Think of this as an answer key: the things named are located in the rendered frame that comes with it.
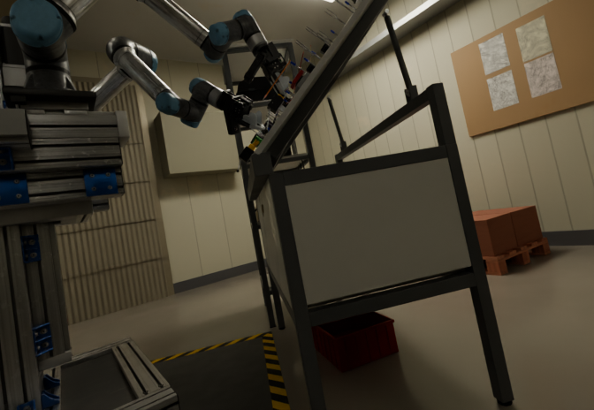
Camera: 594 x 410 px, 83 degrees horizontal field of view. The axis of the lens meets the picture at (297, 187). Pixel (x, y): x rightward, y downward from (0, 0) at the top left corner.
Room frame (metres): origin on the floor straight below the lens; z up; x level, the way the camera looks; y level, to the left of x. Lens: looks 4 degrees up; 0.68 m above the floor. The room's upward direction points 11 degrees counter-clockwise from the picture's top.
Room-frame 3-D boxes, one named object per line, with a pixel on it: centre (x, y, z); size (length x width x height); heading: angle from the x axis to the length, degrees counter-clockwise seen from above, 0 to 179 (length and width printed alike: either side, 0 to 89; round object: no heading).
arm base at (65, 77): (1.03, 0.71, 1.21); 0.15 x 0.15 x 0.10
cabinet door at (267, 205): (1.26, 0.12, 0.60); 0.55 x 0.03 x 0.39; 10
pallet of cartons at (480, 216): (2.96, -1.28, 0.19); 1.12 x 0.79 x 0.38; 36
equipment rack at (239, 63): (2.48, 0.14, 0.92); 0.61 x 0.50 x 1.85; 10
